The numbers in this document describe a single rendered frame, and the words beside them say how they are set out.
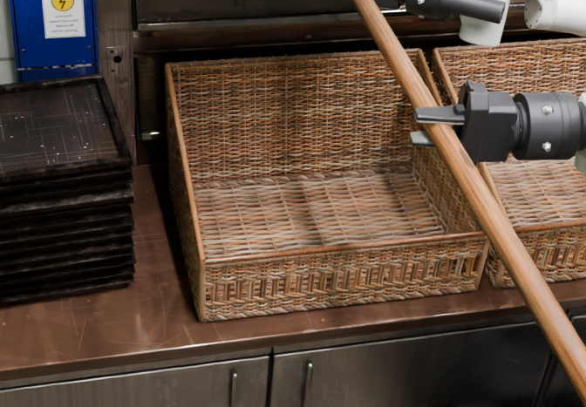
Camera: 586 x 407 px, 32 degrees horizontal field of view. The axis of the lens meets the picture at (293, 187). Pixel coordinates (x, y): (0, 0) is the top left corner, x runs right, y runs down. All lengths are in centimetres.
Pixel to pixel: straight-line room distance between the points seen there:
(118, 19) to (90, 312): 58
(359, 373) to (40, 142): 75
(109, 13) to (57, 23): 11
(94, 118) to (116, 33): 25
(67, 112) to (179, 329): 44
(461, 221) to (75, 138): 77
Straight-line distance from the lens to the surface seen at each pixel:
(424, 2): 163
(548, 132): 133
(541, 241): 201
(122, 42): 210
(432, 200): 220
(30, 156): 181
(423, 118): 130
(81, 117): 190
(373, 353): 200
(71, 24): 203
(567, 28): 169
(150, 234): 208
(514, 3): 225
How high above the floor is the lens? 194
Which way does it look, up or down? 38 degrees down
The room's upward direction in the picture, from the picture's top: 5 degrees clockwise
